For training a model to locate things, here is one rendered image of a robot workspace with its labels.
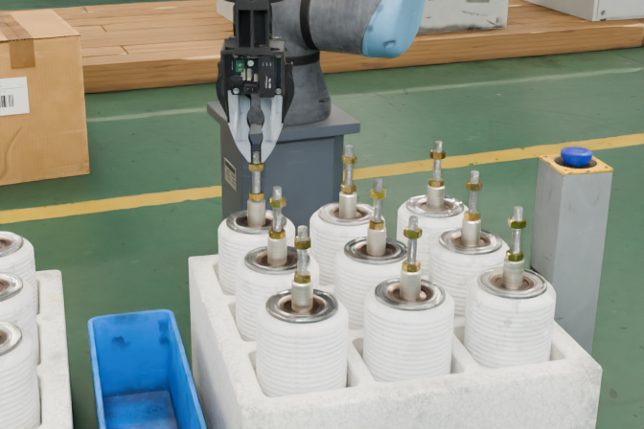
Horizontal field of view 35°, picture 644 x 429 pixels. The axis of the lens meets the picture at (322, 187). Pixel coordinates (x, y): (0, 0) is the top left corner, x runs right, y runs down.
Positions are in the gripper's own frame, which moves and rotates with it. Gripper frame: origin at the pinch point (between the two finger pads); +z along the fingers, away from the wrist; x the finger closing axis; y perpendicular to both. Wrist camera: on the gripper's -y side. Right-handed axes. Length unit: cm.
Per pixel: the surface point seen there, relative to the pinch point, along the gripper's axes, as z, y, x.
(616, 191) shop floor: 35, -79, 70
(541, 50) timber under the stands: 33, -204, 82
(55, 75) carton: 13, -85, -45
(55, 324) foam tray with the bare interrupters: 16.4, 14.3, -22.4
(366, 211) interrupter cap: 9.1, -2.7, 13.8
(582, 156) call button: 1.7, -3.1, 40.8
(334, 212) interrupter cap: 9.4, -3.0, 9.8
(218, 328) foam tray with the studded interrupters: 16.4, 15.2, -3.7
